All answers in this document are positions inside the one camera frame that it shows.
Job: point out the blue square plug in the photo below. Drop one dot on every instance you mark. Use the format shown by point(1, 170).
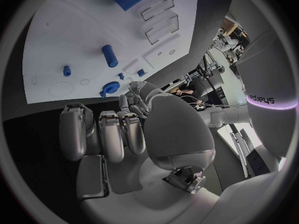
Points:
point(141, 73)

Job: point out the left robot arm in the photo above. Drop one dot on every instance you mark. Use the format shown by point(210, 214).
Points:
point(229, 116)

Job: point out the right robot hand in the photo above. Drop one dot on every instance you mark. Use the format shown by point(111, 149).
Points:
point(177, 130)

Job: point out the blue cylinder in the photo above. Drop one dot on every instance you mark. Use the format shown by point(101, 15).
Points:
point(110, 57)

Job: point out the person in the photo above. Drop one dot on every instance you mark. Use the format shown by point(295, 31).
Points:
point(186, 92)

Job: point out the white task board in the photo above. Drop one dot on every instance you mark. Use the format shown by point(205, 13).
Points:
point(81, 41)

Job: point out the blue gear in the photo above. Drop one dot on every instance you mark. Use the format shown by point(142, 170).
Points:
point(111, 87)

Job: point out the small blue peg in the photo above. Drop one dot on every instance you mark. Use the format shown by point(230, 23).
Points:
point(121, 76)

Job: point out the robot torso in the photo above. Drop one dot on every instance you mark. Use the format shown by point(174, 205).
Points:
point(268, 74)

